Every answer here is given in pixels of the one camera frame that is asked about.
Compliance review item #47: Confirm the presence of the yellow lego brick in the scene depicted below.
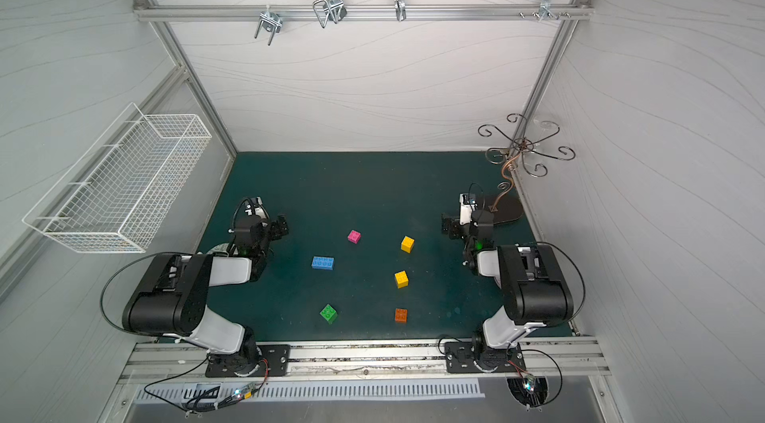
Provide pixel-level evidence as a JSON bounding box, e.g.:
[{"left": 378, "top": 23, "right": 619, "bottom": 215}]
[
  {"left": 400, "top": 236, "right": 416, "bottom": 254},
  {"left": 394, "top": 271, "right": 410, "bottom": 289}
]

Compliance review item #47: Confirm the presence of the blue 2x4 lego brick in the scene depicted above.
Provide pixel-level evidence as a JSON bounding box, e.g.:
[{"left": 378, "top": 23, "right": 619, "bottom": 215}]
[{"left": 311, "top": 257, "right": 335, "bottom": 271}]

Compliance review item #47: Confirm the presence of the orange 2x2 lego brick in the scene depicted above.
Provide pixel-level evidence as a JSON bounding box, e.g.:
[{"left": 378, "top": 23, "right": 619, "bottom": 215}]
[{"left": 394, "top": 309, "right": 408, "bottom": 323}]

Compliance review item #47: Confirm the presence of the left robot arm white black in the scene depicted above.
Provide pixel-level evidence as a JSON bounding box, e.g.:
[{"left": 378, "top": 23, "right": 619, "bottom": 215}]
[{"left": 109, "top": 213, "right": 289, "bottom": 377}]

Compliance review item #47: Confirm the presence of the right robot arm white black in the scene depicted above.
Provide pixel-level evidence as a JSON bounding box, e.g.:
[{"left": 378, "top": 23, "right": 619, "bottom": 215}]
[{"left": 438, "top": 210, "right": 584, "bottom": 375}]

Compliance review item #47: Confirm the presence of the pink 2x2 lego brick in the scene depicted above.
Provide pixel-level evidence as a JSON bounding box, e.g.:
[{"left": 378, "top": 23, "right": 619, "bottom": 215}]
[{"left": 348, "top": 231, "right": 362, "bottom": 244}]

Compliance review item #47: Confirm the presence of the green 2x2 lego brick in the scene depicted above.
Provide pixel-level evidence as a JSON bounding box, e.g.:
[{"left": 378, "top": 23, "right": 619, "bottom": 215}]
[{"left": 320, "top": 305, "right": 338, "bottom": 325}]

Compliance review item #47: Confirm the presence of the metal ornament stand dark base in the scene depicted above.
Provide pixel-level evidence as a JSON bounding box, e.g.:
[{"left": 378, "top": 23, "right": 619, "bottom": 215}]
[{"left": 477, "top": 120, "right": 577, "bottom": 225}]

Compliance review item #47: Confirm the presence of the metal clamp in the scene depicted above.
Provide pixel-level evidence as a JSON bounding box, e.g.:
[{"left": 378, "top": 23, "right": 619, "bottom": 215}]
[
  {"left": 253, "top": 6, "right": 283, "bottom": 46},
  {"left": 312, "top": 0, "right": 348, "bottom": 28},
  {"left": 518, "top": 0, "right": 571, "bottom": 22},
  {"left": 394, "top": 0, "right": 406, "bottom": 22}
]

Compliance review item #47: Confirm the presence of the aluminium cross bar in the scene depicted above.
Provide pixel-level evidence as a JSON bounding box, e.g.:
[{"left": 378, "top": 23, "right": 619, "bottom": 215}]
[{"left": 133, "top": 2, "right": 595, "bottom": 22}]

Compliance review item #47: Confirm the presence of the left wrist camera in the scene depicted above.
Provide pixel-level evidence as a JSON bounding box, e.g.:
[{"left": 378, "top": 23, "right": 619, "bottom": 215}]
[{"left": 244, "top": 197, "right": 268, "bottom": 219}]

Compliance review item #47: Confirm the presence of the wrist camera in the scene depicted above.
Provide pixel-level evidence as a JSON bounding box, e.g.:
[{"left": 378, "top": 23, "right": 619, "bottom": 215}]
[
  {"left": 459, "top": 193, "right": 477, "bottom": 226},
  {"left": 244, "top": 197, "right": 268, "bottom": 219}
]

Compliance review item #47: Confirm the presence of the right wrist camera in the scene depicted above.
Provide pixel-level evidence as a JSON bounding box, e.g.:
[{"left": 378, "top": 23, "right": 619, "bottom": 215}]
[{"left": 459, "top": 193, "right": 477, "bottom": 226}]

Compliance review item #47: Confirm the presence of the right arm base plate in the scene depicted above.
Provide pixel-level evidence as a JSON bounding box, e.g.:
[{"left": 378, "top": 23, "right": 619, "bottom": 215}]
[{"left": 443, "top": 341, "right": 527, "bottom": 374}]

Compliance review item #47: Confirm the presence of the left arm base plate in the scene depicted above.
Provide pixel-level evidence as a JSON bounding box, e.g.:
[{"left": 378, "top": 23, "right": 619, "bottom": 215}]
[{"left": 205, "top": 344, "right": 291, "bottom": 378}]

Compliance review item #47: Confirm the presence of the white wire basket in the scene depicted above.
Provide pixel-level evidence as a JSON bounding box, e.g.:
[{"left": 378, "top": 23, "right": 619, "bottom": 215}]
[{"left": 22, "top": 103, "right": 211, "bottom": 254}]

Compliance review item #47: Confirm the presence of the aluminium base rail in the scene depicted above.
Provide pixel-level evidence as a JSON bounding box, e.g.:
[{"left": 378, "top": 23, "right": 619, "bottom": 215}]
[{"left": 118, "top": 336, "right": 612, "bottom": 384}]

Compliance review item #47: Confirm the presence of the left black cable bundle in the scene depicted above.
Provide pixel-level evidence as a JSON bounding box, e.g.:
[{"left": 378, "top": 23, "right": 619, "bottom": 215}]
[{"left": 141, "top": 356, "right": 271, "bottom": 415}]

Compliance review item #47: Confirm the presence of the white slotted cable duct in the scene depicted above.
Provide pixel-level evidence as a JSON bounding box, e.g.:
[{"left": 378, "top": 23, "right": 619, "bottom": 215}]
[{"left": 135, "top": 378, "right": 485, "bottom": 404}]

